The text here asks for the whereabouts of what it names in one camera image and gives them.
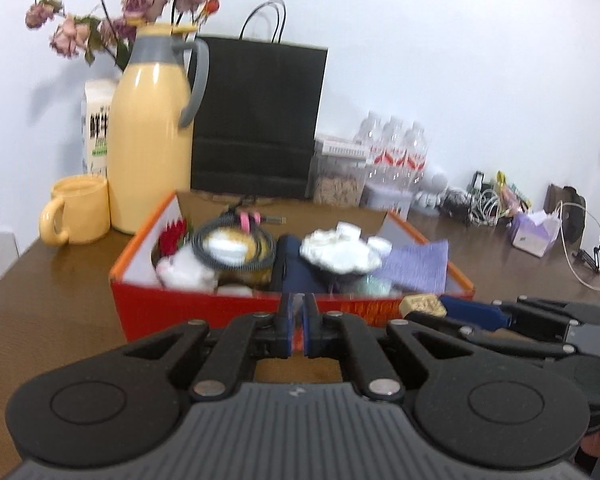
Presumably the purple tissue pack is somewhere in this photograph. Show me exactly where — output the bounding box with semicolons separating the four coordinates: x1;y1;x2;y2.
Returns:
510;210;561;258

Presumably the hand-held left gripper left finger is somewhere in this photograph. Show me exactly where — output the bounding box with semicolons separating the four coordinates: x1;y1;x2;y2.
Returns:
125;291;296;402

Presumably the white cloth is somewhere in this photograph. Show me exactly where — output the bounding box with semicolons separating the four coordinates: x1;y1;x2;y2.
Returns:
300;222;383;276

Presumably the white round toy robot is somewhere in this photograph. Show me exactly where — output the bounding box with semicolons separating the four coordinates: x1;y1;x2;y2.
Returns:
415;167;451;211

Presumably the red rose flower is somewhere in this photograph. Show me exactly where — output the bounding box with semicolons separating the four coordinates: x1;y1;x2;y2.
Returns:
157;219;188;256

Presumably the purple knitted cloth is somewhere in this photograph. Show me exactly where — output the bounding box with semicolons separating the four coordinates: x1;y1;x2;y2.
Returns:
380;240;450;295

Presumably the black braided cable coil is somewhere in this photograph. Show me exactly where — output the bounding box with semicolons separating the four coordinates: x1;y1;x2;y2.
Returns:
192;210;286;273

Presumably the clear plastic container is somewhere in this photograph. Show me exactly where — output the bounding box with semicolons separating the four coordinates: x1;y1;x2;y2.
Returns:
362;182;413;213

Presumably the beige embossed block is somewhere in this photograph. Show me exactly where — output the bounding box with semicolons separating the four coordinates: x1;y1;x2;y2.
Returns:
399;294;448;318

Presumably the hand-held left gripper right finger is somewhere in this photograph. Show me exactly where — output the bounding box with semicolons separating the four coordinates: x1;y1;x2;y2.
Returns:
303;292;473;402

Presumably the white milk carton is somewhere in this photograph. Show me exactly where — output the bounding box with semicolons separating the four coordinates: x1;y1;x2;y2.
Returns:
81;80;116;176

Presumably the dark blue pouch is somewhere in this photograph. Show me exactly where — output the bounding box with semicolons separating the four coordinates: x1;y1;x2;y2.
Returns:
270;234;331;295

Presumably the dried pink rose bouquet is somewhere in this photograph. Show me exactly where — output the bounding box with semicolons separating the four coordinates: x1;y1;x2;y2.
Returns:
25;0;221;73

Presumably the clear jar of seeds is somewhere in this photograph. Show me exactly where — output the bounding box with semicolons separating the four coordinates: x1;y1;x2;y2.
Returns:
312;155;368;207

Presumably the yellow white plush toy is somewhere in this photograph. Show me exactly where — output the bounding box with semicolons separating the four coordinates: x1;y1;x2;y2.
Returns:
155;230;276;293

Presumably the red cardboard box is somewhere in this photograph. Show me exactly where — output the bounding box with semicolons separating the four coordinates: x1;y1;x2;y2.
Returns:
109;190;476;343

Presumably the flat white box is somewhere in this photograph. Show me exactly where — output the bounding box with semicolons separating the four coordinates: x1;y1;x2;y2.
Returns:
315;135;368;161

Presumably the tangle of charger cables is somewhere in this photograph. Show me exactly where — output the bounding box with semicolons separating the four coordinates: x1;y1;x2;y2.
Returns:
440;172;511;226

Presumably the thin white cable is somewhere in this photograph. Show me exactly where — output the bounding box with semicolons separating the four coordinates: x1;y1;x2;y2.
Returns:
555;201;600;291

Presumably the yellow thermos jug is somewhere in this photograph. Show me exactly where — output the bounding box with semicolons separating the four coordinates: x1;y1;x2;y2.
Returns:
106;23;210;235

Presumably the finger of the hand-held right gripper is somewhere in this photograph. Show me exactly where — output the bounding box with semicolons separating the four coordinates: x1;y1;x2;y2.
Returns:
440;295;600;344
405;311;581;361

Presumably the yellow ceramic mug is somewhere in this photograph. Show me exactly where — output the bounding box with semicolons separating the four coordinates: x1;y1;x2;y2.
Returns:
39;176;111;246

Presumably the yellow green packet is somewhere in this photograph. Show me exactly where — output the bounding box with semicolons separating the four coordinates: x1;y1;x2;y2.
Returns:
495;171;531;211

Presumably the brown bag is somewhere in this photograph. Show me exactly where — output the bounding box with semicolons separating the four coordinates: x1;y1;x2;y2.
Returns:
545;183;587;251

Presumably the black paper bag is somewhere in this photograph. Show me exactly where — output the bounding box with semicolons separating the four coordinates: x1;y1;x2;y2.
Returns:
190;0;328;200

